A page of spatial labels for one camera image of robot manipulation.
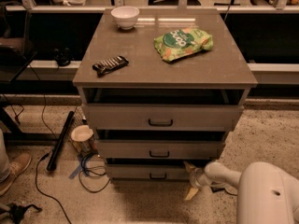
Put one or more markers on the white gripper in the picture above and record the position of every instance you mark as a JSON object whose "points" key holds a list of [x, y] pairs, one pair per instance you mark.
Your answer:
{"points": [[195, 176]]}

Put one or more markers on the grey bottom drawer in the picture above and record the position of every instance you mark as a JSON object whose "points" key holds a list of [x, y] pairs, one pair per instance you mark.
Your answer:
{"points": [[149, 172]]}

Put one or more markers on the grey drawer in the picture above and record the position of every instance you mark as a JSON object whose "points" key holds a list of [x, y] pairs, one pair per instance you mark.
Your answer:
{"points": [[149, 172], [216, 118], [199, 150]]}

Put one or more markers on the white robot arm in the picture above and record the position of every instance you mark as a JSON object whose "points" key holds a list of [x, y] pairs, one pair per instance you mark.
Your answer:
{"points": [[265, 193]]}

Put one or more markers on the grey middle drawer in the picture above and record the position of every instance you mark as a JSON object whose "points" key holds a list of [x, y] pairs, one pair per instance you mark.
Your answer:
{"points": [[199, 150]]}

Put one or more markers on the grey three-drawer cabinet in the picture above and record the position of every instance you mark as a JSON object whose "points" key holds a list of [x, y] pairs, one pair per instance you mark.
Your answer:
{"points": [[220, 76]]}

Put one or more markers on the grey top drawer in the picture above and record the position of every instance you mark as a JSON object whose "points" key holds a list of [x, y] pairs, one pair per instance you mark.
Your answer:
{"points": [[216, 118]]}

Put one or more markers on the black power adapter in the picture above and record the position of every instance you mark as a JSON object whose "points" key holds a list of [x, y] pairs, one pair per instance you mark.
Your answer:
{"points": [[226, 188]]}

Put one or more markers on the blue tape strip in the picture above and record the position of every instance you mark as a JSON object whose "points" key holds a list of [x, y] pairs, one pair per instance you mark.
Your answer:
{"points": [[79, 168]]}

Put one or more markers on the white paper cup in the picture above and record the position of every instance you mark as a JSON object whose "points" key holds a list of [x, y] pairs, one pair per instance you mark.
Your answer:
{"points": [[82, 138]]}

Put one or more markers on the green snack bag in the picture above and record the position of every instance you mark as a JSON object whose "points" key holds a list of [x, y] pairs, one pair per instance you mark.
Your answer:
{"points": [[182, 43]]}

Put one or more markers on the black bar on floor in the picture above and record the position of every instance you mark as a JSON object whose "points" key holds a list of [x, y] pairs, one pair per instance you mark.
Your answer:
{"points": [[57, 148]]}

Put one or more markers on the black striped candy bar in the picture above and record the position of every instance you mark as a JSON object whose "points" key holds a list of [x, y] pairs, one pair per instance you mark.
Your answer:
{"points": [[109, 65]]}

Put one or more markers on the brown shoe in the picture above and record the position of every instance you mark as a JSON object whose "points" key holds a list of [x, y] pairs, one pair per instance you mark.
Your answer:
{"points": [[17, 166]]}

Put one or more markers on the white bowl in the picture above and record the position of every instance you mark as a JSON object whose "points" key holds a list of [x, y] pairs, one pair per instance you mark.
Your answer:
{"points": [[125, 17]]}

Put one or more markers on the black tripod foot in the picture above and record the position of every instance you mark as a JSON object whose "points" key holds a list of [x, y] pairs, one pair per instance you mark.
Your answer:
{"points": [[17, 212]]}

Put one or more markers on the black round device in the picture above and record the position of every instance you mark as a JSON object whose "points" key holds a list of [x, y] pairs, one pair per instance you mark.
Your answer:
{"points": [[63, 58]]}

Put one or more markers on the light trouser leg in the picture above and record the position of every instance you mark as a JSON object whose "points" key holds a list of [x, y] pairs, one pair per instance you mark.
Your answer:
{"points": [[4, 160]]}

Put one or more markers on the black chair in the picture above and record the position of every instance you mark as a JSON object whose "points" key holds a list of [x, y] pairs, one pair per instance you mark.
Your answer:
{"points": [[16, 53]]}

